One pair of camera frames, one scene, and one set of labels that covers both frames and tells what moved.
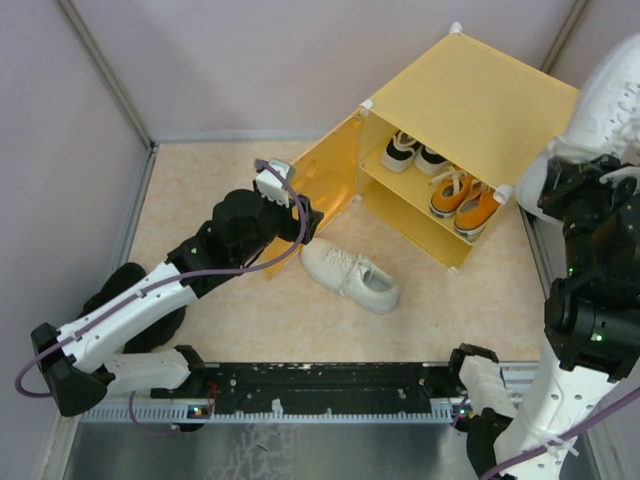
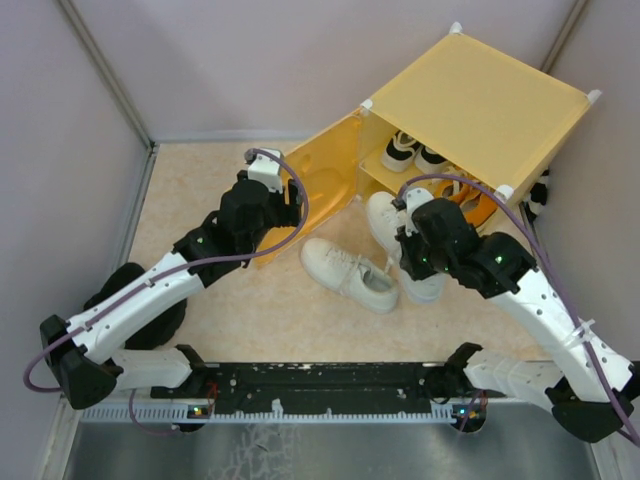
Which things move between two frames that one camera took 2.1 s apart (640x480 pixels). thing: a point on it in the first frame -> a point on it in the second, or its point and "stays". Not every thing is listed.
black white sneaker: [398, 152] stays
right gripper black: [558, 182] -> [409, 257]
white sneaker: [350, 274] stays
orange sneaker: [451, 188] stays
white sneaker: [605, 120] -> [388, 221]
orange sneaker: [476, 210] stays
